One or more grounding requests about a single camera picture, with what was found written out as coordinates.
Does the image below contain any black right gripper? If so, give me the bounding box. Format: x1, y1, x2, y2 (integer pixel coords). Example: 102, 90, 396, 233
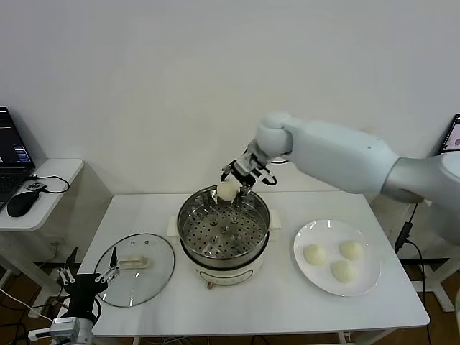
219, 160, 262, 198

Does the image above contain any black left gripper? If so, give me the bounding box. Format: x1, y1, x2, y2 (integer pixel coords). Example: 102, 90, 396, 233
56, 246, 121, 318

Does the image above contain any white steamed baozi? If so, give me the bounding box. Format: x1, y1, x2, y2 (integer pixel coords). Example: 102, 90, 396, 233
217, 181, 240, 202
303, 244, 327, 267
330, 260, 358, 284
339, 240, 364, 260

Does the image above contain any round glass pot lid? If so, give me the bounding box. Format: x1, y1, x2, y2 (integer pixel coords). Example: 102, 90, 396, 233
93, 234, 176, 308

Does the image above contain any stainless steel steamer basket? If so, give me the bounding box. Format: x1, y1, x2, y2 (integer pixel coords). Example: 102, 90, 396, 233
178, 185, 271, 269

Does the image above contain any white floor power strip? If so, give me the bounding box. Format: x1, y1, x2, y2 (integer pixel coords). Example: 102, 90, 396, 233
27, 305, 58, 320

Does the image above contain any white side table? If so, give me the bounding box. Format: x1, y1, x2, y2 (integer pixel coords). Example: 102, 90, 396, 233
0, 160, 84, 299
409, 201, 456, 313

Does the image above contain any cream electric cooking pot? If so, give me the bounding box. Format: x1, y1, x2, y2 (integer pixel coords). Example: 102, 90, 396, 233
165, 210, 281, 290

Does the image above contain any black computer mouse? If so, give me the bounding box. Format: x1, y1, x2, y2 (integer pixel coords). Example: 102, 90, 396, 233
6, 192, 41, 219

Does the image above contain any small black printed dongle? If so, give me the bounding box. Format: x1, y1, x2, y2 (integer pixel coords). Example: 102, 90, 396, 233
23, 181, 48, 195

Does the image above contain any dark grey open laptop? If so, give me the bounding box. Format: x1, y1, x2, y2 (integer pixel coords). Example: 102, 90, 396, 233
440, 114, 460, 156
0, 106, 37, 213

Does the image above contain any white round plate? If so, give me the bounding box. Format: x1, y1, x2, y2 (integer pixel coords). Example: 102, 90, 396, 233
293, 219, 381, 298

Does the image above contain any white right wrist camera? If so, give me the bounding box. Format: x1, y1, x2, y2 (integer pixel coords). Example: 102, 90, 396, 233
242, 143, 270, 177

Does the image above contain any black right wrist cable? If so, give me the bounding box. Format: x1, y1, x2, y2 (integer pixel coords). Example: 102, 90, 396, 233
258, 157, 292, 187

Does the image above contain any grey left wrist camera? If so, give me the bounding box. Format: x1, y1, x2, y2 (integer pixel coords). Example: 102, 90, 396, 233
27, 316, 82, 341

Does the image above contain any thin black desk cable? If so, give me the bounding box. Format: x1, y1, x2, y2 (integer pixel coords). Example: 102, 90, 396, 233
23, 175, 70, 196

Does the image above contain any black cable with adapter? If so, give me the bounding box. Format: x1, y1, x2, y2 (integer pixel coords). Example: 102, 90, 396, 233
393, 203, 432, 345

